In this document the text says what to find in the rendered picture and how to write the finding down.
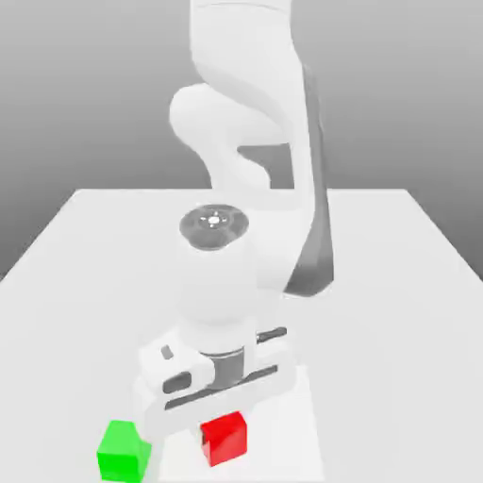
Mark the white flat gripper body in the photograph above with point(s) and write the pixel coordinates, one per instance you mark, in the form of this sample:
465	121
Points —
226	402

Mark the small red cube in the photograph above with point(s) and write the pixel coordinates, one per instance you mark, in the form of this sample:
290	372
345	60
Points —
224	437

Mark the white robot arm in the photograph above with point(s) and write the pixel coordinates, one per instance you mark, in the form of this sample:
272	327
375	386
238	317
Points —
241	113

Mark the small green cube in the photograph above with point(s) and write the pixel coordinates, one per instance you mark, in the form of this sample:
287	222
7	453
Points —
122	454

